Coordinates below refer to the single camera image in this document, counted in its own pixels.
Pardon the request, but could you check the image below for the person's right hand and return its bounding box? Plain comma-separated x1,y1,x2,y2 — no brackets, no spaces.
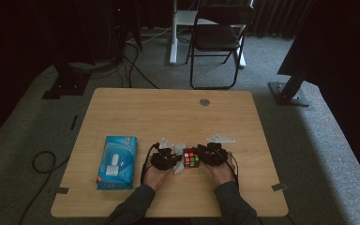
203,151,238,188

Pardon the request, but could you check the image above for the black metal stand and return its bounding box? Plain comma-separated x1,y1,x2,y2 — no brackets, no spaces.
267,0,318,108
41,0,92,100

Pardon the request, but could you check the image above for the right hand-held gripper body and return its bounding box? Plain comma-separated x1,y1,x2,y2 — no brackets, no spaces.
201,133,236,168

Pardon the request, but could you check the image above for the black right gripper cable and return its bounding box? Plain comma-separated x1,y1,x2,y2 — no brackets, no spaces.
224,151,241,190

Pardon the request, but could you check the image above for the white cable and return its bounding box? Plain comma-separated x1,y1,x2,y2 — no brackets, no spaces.
127,26,173,45

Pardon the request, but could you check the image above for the dark curtain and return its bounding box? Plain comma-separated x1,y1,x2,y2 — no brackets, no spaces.
249,0,314,40

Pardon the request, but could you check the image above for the black folding chair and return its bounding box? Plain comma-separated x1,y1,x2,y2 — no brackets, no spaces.
186,3,257,91

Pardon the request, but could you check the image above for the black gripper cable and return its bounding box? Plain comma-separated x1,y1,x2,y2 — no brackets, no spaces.
224,151,241,190
140,142,161,186

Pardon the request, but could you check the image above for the blue tissue pack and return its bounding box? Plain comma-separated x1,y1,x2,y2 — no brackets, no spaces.
95,135,139,191

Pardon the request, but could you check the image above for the person's left hand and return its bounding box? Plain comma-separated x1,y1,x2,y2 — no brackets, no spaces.
142,155,171,192

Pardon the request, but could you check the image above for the black tape strip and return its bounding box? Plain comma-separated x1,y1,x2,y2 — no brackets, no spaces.
69,114,80,131

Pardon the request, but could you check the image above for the black floor cable loop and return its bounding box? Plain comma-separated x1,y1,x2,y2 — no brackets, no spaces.
18,150,72,225

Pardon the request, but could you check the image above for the colourful puzzle cube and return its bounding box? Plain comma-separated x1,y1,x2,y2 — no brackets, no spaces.
182,147,202,170

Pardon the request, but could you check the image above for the white tissue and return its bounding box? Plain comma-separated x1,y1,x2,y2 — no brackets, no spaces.
172,142,188,175

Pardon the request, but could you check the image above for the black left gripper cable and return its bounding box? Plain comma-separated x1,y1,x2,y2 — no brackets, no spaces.
140,142,161,186

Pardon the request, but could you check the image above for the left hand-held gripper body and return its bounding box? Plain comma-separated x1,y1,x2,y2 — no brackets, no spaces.
149,137,176,172

